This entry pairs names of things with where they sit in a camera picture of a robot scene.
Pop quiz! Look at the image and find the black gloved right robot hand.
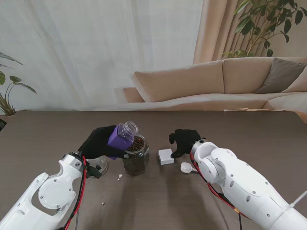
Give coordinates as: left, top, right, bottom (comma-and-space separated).
169, 128, 207, 159

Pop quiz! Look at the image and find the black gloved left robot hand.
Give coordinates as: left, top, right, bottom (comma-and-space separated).
78, 125, 129, 161

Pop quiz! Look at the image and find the purple square coffee jar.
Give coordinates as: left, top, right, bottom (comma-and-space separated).
107, 120, 140, 152

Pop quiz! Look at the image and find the clear glass jar lid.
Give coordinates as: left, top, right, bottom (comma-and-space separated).
92, 155, 109, 177

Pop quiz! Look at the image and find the white square jar lid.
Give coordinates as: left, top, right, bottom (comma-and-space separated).
158, 148, 176, 166

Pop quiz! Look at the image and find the glass jar of coffee beans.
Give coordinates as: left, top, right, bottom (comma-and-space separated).
123, 134, 150, 176

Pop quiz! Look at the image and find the white plastic measuring spoon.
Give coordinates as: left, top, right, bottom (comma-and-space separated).
180, 162, 200, 174

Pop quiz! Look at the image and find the beige sofa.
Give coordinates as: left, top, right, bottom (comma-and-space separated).
123, 57, 307, 118

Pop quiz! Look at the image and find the white sheer curtain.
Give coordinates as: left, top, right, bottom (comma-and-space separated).
0, 0, 205, 112

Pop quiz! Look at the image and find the broad leaf green houseplant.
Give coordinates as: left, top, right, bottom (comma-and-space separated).
0, 51, 37, 117

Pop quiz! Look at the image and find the grey sofa cushion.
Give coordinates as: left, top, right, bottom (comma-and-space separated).
255, 57, 307, 94

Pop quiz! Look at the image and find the beige pleated curtain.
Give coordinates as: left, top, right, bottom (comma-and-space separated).
193, 0, 307, 65

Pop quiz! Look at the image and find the beige sofa cushion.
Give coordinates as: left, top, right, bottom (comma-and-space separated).
282, 71, 307, 93

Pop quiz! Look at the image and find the tall dark green leafy plant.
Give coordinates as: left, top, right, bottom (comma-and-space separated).
220, 0, 304, 59

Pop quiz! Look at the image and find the red left arm cable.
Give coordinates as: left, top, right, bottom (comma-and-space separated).
64, 155, 87, 229

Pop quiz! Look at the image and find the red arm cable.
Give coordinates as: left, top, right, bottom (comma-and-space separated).
64, 155, 87, 229
189, 153, 241, 214

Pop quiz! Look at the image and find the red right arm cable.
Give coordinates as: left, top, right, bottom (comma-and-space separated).
189, 153, 241, 214

